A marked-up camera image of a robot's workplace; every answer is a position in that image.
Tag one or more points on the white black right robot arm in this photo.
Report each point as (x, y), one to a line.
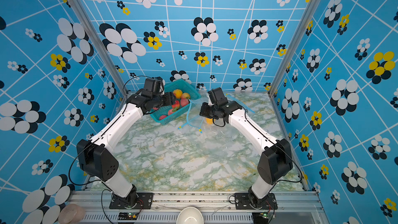
(275, 155)

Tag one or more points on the aluminium front rail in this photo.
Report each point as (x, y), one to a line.
(216, 207)

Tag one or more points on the white bowl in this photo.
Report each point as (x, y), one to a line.
(190, 215)

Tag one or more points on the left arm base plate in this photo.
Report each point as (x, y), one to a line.
(140, 200)

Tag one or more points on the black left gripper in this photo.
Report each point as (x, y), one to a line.
(170, 99)

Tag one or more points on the yellow red peach top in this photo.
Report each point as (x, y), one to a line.
(177, 93)

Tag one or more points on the teal plastic mesh basket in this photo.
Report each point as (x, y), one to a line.
(166, 114)

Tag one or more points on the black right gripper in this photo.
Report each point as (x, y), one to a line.
(204, 110)

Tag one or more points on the clear zip bag blue zipper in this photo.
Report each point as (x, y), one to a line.
(194, 103)

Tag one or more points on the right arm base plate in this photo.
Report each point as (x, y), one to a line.
(248, 201)

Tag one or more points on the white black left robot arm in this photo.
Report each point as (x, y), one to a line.
(96, 156)

